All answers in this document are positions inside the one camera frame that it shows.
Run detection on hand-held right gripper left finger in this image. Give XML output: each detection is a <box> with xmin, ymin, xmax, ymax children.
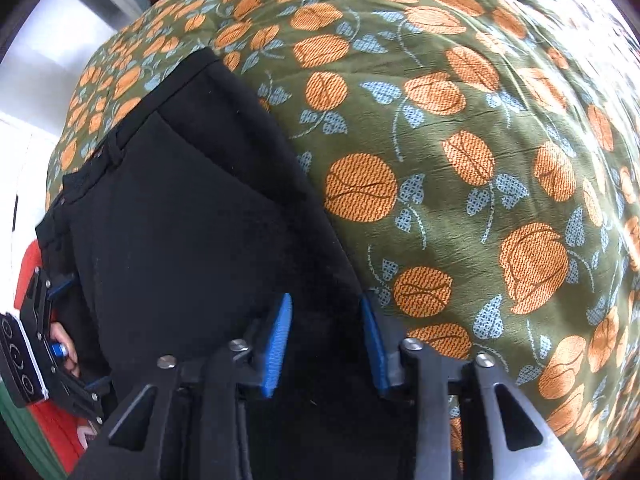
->
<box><xmin>72</xmin><ymin>292</ymin><xmax>293</xmax><ymax>480</ymax></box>

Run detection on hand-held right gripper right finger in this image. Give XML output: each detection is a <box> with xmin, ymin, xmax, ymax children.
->
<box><xmin>360</xmin><ymin>294</ymin><xmax>583</xmax><ymax>480</ymax></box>

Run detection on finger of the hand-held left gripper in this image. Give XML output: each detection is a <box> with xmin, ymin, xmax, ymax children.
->
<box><xmin>20</xmin><ymin>267</ymin><xmax>77</xmax><ymax>341</ymax></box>
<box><xmin>52</xmin><ymin>370</ymin><xmax>118</xmax><ymax>428</ymax></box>

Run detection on black pants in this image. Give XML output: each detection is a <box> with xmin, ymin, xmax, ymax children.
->
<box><xmin>35</xmin><ymin>47</ymin><xmax>418</xmax><ymax>480</ymax></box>

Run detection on person's left hand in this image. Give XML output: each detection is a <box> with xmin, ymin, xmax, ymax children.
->
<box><xmin>49</xmin><ymin>322</ymin><xmax>82</xmax><ymax>380</ymax></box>

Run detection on person's red fleece clothing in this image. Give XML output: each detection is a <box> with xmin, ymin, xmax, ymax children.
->
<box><xmin>12</xmin><ymin>239</ymin><xmax>101</xmax><ymax>478</ymax></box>

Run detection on green striped cloth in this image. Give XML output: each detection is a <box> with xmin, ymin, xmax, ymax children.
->
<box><xmin>0</xmin><ymin>377</ymin><xmax>68</xmax><ymax>480</ymax></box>

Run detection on green orange floral blanket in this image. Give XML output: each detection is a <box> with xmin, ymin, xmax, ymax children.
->
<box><xmin>45</xmin><ymin>0</ymin><xmax>640</xmax><ymax>480</ymax></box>

